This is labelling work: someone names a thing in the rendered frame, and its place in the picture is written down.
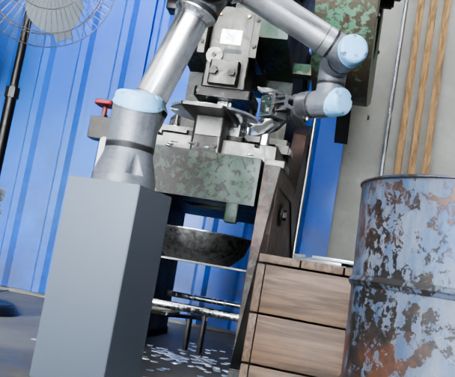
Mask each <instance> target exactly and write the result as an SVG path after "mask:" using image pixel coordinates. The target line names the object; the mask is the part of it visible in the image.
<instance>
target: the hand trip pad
mask: <svg viewBox="0 0 455 377"><path fill-rule="evenodd" d="M94 102H95V103H96V104H97V105H98V106H99V107H101V108H103V110H102V114H105V115H107V111H108V108H109V109H112V105H113V101H111V100H108V99H95V101H94Z"/></svg>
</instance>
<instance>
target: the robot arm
mask: <svg viewBox="0 0 455 377"><path fill-rule="evenodd" d="M228 1H229V2H230V3H231V4H235V3H239V4H241V5H242V6H244V7H246V8H247V9H249V10H250V11H252V12H253V13H256V14H257V15H258V16H260V17H261V18H263V19H265V20H266V21H267V22H269V23H271V24H273V25H274V26H275V27H277V28H279V29H281V30H282V31H283V32H285V33H287V34H289V35H290V36H291V37H293V38H295V39H296V40H298V41H299V42H301V43H303V44H304V45H306V46H307V47H309V48H310V49H312V50H314V51H315V52H317V53H318V54H320V68H319V72H318V78H317V89H316V90H315V91H306V92H301V93H298V94H294V95H292V96H291V95H286V94H285V92H283V91H281V90H275V89H271V88H262V87H258V90H259V91H260V92H261V93H262V94H265V96H262V97H261V102H260V111H259V115H258V116H259V117H262V118H266V119H269V118H272V119H274V121H272V120H266V121H265V122H263V123H260V124H254V125H253V126H251V128H252V129H253V130H254V131H253V132H252V133H251V135H253V136H259V135H265V134H269V133H273V132H276V131H278V130H279V129H280V128H281V127H282V126H283V125H284V124H285V123H287V121H288V120H290V117H291V118H292V119H293V121H294V123H295V124H296V126H297V127H305V122H306V121H309V119H314V118H326V117H329V118H333V117H340V116H344V115H346V114H348V113H349V111H350V109H351V107H352V100H351V94H350V92H349V91H348V90H347V89H346V88H345V83H346V75H347V74H348V73H350V72H351V71H352V70H353V69H355V68H356V67H358V66H359V65H360V64H361V63H362V62H363V60H364V59H365V58H366V57H367V54H368V45H367V42H366V41H365V39H364V38H363V37H361V36H360V35H357V34H349V35H346V34H344V33H343V32H342V31H340V30H338V29H337V28H335V27H334V26H332V25H330V24H329V23H327V22H326V21H324V20H323V19H321V18H319V17H318V16H316V15H315V14H313V13H312V12H310V11H309V10H307V9H305V8H304V7H303V6H301V5H300V4H297V3H296V2H294V1H293V0H177V2H176V7H177V11H178V12H177V15H176V16H175V17H174V20H173V22H172V23H171V26H170V28H169V29H168V31H167V33H166V35H165V37H164V39H163V40H162V42H161V44H160V46H159V48H158V50H157V51H156V54H155V55H154V57H153V60H152V61H151V62H150V65H149V67H148V68H147V71H146V73H145V74H144V76H143V78H142V80H141V82H140V84H139V85H138V87H137V89H136V90H130V89H118V90H116V92H115V95H114V98H113V100H112V101H113V105H112V112H111V117H110V121H109V127H108V132H107V136H106V143H105V146H104V151H103V153H102V154H101V156H100V158H99V160H98V161H97V163H96V165H95V167H94V169H93V170H92V172H91V178H92V179H98V180H108V181H115V182H120V183H131V184H136V185H141V186H144V187H146V188H149V189H152V190H154V191H155V187H156V180H155V173H154V167H153V154H154V150H155V146H156V139H157V135H158V133H159V130H160V129H161V127H162V124H163V123H164V121H165V119H166V117H167V116H168V111H167V108H166V104H167V103H168V101H169V99H170V97H171V95H172V93H173V91H174V89H175V88H176V86H177V83H178V82H179V80H180V77H181V76H182V74H183V72H184V70H185V68H186V66H187V64H188V62H189V60H190V58H191V57H192V55H193V53H194V51H195V49H196V47H197V45H198V43H199V41H200V40H201V38H202V36H203V34H204V32H205V30H206V28H209V27H212V26H214V25H215V23H216V21H217V19H218V18H219V16H220V14H221V12H222V11H223V10H224V8H225V7H226V5H227V3H228Z"/></svg>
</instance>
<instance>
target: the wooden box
mask: <svg viewBox="0 0 455 377"><path fill-rule="evenodd" d="M259 261H261V262H263V263H268V264H271V265H267V264H262V263H258V264H257V271H256V275H255V280H254V289H253V293H252V298H251V306H250V311H254V312H253V313H249V316H248V324H247V329H246V334H245V342H244V347H243V352H242V361H245V362H243V363H241V365H240V370H239V377H338V376H339V375H340V374H341V370H342V363H343V350H344V343H345V336H346V323H347V316H348V309H349V296H350V289H351V284H350V283H349V280H348V279H349V277H350V276H351V275H352V268H347V267H346V268H344V267H343V266H334V265H329V264H325V263H316V262H311V261H306V260H297V259H293V258H288V257H280V256H275V255H270V254H262V253H260V256H259ZM272 265H273V266H272Z"/></svg>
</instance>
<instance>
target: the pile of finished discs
mask: <svg viewBox="0 0 455 377"><path fill-rule="evenodd" d="M293 259H297V260H306V261H311V262H316V263H325V264H329V265H334V266H343V267H344V268H346V267H347V268H352V269H353V261H348V260H339V259H333V258H328V257H318V256H312V258H310V257H309V258H308V257H305V254H293Z"/></svg>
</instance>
